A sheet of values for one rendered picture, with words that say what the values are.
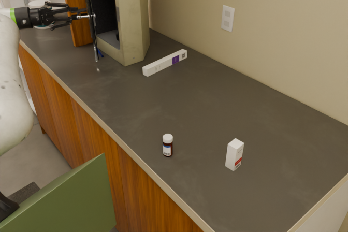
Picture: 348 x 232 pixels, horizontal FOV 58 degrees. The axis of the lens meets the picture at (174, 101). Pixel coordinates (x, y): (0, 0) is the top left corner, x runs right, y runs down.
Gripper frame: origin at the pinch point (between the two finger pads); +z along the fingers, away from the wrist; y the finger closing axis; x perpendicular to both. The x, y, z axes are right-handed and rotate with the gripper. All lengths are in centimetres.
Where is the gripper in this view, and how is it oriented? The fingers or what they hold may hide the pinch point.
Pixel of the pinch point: (78, 13)
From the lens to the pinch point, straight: 154.7
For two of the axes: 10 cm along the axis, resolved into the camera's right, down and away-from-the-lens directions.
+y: 0.0, -8.3, -5.6
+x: -2.8, -5.4, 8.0
